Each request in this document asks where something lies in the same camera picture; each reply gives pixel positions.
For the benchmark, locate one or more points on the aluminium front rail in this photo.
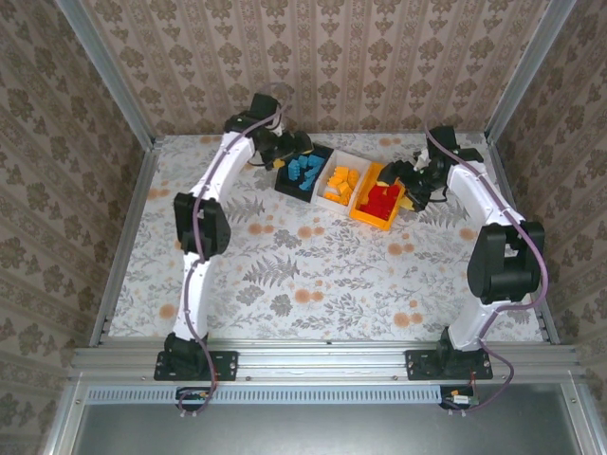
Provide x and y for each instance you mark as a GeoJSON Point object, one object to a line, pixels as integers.
{"type": "Point", "coordinates": [322, 360]}

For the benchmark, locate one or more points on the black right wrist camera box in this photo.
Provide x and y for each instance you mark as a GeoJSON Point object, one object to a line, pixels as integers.
{"type": "Point", "coordinates": [442, 138]}

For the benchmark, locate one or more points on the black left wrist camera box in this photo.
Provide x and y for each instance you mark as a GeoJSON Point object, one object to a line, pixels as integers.
{"type": "Point", "coordinates": [263, 103]}

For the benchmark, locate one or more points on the floral patterned tablecloth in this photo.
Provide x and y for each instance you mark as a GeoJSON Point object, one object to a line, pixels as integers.
{"type": "Point", "coordinates": [308, 308]}

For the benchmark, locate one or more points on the yellow plastic bin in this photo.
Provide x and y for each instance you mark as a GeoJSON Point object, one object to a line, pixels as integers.
{"type": "Point", "coordinates": [367, 223]}

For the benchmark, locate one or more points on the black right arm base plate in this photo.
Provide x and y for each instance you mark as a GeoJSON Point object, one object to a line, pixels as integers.
{"type": "Point", "coordinates": [419, 367]}

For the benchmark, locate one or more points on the small circuit board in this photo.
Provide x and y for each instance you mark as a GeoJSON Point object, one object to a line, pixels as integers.
{"type": "Point", "coordinates": [196, 395]}
{"type": "Point", "coordinates": [460, 399]}

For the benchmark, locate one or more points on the black plastic bin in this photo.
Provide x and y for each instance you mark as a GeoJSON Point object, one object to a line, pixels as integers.
{"type": "Point", "coordinates": [289, 189]}

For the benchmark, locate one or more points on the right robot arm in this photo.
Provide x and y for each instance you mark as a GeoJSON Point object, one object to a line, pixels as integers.
{"type": "Point", "coordinates": [474, 199]}

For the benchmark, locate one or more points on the grey metal sheet panel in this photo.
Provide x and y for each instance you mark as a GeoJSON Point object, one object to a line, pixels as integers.
{"type": "Point", "coordinates": [308, 431]}

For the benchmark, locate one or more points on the orange lego brick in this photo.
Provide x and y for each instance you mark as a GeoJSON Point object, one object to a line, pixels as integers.
{"type": "Point", "coordinates": [339, 170]}
{"type": "Point", "coordinates": [345, 190]}
{"type": "Point", "coordinates": [353, 176]}
{"type": "Point", "coordinates": [332, 195]}
{"type": "Point", "coordinates": [334, 182]}

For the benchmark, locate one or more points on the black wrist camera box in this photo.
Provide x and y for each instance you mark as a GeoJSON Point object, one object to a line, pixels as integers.
{"type": "Point", "coordinates": [263, 103]}
{"type": "Point", "coordinates": [442, 138]}

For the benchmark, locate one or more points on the aluminium corner post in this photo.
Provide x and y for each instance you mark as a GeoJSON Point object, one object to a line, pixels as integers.
{"type": "Point", "coordinates": [109, 76]}
{"type": "Point", "coordinates": [526, 66]}

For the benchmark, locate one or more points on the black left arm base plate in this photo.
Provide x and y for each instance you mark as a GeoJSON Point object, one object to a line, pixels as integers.
{"type": "Point", "coordinates": [227, 365]}

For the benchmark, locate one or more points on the white plastic bin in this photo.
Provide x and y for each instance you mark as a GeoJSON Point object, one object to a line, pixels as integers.
{"type": "Point", "coordinates": [358, 161]}

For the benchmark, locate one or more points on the aluminium lower frame bar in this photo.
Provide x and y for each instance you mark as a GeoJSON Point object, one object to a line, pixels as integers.
{"type": "Point", "coordinates": [585, 422]}
{"type": "Point", "coordinates": [66, 417]}

